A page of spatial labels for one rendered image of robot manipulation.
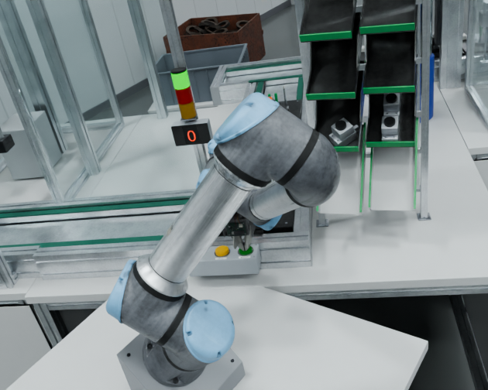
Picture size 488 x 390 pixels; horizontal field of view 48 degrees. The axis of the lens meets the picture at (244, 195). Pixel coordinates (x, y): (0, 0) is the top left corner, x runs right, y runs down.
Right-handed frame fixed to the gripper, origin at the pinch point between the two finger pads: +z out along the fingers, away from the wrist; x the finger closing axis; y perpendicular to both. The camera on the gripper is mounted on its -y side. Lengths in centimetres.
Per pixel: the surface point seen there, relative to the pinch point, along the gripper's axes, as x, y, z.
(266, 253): 5.1, -3.5, 6.2
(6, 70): -74, -35, -50
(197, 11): -125, -524, 49
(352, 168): 32.4, -20.8, -10.8
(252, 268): 1.9, 3.5, 5.8
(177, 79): -18, -31, -41
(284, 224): 11.0, -10.6, 1.1
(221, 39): -77, -394, 50
